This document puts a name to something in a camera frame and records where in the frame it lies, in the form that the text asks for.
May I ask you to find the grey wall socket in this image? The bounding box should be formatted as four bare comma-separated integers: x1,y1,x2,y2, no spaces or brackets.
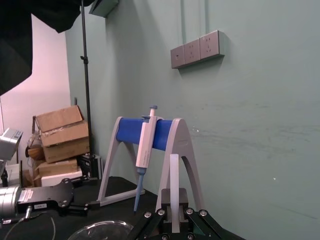
198,30,227,61
170,43,186,70
183,37,202,65

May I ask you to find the white flat box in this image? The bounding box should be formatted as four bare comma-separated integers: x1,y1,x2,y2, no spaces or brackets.
40,169,84,188

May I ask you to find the large open cardboard box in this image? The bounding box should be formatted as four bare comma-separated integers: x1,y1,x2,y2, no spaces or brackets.
33,104,91,165

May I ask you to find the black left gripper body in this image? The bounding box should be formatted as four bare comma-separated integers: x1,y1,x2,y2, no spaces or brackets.
16,177,76,217

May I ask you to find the translucent white stirring rod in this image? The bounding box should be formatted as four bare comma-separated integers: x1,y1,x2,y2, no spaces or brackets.
169,153,182,234

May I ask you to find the black light stand pole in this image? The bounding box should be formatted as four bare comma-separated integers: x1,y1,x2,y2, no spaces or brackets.
79,0,93,156

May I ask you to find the small brown cardboard box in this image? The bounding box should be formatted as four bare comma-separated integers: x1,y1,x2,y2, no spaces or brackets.
33,158,79,188

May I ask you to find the thin dark gripper cable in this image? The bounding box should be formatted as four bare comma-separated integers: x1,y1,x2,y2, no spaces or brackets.
0,206,56,240

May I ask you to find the grey pipette stand blue bar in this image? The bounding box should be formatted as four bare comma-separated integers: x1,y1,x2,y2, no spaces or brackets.
96,116,205,214

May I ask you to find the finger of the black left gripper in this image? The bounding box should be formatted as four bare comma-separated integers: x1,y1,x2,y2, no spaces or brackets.
70,175,100,187
59,200,101,217

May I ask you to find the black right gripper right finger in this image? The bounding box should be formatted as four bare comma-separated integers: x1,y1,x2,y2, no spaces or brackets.
178,188,242,240

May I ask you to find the black fabric light cover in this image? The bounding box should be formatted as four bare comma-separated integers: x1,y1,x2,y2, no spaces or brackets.
0,0,98,97

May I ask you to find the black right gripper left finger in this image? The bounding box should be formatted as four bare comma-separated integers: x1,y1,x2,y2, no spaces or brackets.
127,188,174,240

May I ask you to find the white pipette blue tip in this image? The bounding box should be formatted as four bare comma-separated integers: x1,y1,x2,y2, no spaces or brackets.
133,104,159,214

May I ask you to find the clear glass dish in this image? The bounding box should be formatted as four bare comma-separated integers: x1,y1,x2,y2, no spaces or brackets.
66,219,135,240

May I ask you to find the grey wall-mounted box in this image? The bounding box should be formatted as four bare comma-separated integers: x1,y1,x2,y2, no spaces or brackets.
88,0,120,19

